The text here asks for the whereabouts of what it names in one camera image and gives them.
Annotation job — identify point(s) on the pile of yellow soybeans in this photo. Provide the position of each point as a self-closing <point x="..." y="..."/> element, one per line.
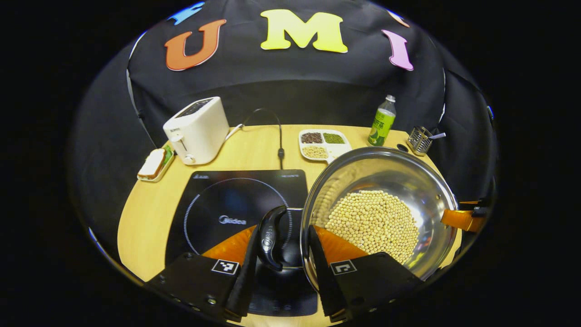
<point x="372" y="222"/>

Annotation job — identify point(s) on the white divided dish of beans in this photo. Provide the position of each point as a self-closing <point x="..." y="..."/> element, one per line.
<point x="317" y="152"/>

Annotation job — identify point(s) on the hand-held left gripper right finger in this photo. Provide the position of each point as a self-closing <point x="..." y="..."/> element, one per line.
<point x="320" y="268"/>

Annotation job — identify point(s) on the plate with sandwich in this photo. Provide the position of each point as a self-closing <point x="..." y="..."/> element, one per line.
<point x="154" y="164"/>

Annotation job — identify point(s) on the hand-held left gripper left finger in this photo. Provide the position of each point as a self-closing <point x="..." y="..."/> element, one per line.
<point x="248" y="268"/>

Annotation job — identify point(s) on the white toaster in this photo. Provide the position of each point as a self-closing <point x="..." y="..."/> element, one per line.
<point x="204" y="131"/>

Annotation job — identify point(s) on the black induction cooktop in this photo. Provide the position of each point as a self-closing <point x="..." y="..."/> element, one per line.
<point x="218" y="195"/>

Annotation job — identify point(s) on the green drink bottle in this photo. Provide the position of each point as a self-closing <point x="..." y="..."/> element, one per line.
<point x="380" y="127"/>

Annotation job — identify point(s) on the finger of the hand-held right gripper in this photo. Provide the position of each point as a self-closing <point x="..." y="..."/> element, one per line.
<point x="481" y="202"/>
<point x="458" y="219"/>

